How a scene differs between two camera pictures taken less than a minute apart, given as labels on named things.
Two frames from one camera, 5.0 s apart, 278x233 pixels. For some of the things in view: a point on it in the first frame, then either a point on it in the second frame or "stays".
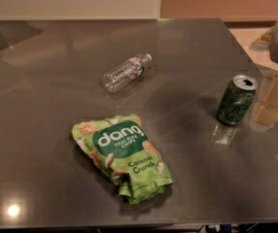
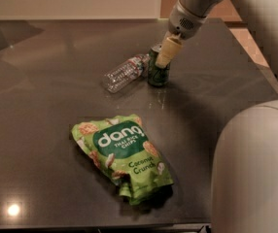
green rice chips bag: (121, 149) stays
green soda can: (236, 99) to (157, 76)
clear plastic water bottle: (124, 73) stays
